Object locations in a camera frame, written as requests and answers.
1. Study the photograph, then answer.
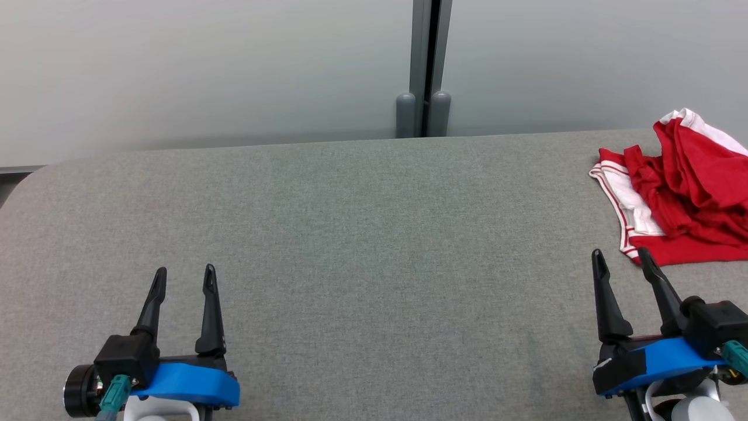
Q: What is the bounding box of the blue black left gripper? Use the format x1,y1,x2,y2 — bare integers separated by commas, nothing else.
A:
131,264,241,408

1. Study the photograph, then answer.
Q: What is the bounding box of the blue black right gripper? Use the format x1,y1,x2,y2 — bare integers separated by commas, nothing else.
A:
591,247,727,399

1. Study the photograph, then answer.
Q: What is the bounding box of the red Bulls 23 jersey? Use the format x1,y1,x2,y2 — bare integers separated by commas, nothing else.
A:
589,146,748,267

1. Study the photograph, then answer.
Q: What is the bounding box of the black cable teal plug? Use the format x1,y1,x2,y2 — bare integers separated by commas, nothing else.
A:
722,341,748,378
95,374,133,421

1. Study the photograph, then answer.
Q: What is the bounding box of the grey partition post double foot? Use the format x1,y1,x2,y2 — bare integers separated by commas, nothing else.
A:
396,0,452,139

